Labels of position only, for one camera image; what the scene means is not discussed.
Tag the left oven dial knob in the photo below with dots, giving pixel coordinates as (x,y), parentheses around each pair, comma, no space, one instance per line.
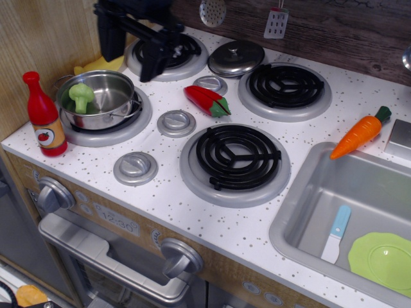
(53,196)

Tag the yellow toy banana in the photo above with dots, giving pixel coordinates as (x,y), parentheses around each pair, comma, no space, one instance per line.
(100,64)

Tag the orange toy carrot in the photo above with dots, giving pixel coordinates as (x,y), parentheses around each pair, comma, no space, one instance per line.
(365,130)

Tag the back right stove burner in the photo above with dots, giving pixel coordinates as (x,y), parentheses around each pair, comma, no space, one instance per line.
(284,92)

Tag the green toy plate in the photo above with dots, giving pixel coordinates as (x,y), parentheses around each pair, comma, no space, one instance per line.
(383,258)

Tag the red toy chili pepper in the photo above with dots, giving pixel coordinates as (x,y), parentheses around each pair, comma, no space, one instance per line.
(208,101)

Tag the right oven dial knob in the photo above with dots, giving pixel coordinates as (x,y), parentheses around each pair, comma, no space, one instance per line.
(180,258)

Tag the steel pot lid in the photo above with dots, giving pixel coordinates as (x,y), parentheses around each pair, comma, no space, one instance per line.
(236,58)

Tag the grey stovetop knob front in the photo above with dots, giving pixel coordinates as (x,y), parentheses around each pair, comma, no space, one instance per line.
(135,169)

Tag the steel utensil at right edge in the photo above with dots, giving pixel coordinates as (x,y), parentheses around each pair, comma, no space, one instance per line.
(406,58)

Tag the front right stove burner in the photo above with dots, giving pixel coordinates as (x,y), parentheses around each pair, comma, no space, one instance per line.
(234,166)

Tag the grey stovetop knob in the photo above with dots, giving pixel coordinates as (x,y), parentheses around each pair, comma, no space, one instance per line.
(135,169)
(214,83)
(176,123)

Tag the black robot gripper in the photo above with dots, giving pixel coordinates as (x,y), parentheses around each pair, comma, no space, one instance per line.
(146,20)

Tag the stainless steel pan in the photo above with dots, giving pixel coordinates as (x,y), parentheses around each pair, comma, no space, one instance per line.
(113,102)

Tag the oven dial knob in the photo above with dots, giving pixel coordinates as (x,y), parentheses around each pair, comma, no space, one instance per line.
(180,258)
(53,196)

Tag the yellow object on floor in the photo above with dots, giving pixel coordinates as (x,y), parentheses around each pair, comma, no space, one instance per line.
(29,295)

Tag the hanging perforated steel ladle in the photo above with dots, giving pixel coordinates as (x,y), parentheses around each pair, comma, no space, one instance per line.
(212,12)

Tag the grey stovetop knob middle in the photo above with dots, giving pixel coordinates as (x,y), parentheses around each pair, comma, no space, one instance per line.
(176,123)

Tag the green toy broccoli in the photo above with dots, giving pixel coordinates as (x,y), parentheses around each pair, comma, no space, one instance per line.
(82,95)

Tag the front left stove burner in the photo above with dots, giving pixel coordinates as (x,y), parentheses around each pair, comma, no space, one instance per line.
(110,136)

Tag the blue handled toy knife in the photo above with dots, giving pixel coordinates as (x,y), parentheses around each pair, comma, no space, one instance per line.
(331,248)

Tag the grey faucet base block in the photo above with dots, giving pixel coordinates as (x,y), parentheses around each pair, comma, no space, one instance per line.
(398,143)

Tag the silver sink basin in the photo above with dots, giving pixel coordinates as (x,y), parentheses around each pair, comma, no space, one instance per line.
(376,191)

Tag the silver oven door handle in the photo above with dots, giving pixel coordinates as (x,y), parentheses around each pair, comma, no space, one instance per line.
(93,251)

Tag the grey stovetop knob back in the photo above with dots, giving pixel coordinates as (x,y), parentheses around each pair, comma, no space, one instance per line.
(214,83)

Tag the red toy ketchup bottle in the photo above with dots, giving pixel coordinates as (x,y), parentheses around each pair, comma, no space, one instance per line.
(44,118)

